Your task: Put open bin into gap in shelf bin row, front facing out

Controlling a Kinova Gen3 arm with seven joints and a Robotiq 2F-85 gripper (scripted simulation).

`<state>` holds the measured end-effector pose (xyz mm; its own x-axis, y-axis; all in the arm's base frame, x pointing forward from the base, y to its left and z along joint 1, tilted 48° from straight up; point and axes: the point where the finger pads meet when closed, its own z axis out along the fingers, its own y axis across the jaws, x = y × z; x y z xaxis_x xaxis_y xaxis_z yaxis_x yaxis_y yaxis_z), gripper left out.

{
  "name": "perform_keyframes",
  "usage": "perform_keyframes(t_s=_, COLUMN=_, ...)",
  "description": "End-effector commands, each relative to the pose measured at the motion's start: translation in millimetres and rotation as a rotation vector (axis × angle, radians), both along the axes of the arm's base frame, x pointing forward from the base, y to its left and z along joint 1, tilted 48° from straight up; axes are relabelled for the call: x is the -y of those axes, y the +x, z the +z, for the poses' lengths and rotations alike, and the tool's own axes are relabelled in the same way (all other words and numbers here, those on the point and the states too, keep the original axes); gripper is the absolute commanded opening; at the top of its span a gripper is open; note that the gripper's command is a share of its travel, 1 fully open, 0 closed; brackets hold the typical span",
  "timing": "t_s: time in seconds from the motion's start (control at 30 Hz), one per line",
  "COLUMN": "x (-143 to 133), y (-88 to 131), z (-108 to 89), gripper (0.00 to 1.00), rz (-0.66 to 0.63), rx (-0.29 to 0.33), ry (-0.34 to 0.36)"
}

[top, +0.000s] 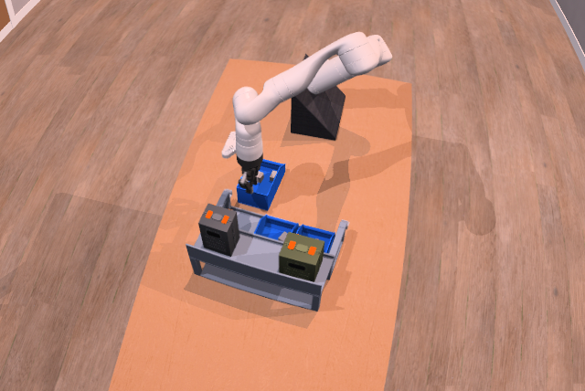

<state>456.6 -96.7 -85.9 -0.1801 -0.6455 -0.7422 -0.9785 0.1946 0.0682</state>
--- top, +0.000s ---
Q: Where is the dark grey tool case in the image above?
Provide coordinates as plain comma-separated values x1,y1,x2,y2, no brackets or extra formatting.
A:
198,204,239,257

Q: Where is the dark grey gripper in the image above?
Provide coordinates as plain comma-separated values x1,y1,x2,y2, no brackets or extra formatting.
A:
237,153,263,194

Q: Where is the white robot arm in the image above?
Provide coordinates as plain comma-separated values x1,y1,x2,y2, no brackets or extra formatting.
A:
221,32,392,162

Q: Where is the blue bin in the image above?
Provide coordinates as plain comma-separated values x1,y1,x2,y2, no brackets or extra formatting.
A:
237,159,285,211
296,224,335,253
254,215,299,240

